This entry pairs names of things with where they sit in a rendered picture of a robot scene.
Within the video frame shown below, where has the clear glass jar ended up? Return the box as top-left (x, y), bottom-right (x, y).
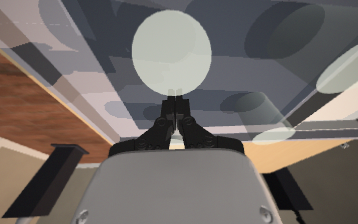
top-left (235, 92), bottom-right (295, 145)
top-left (267, 4), bottom-right (358, 94)
top-left (169, 121), bottom-right (185, 149)
top-left (132, 10), bottom-right (212, 96)

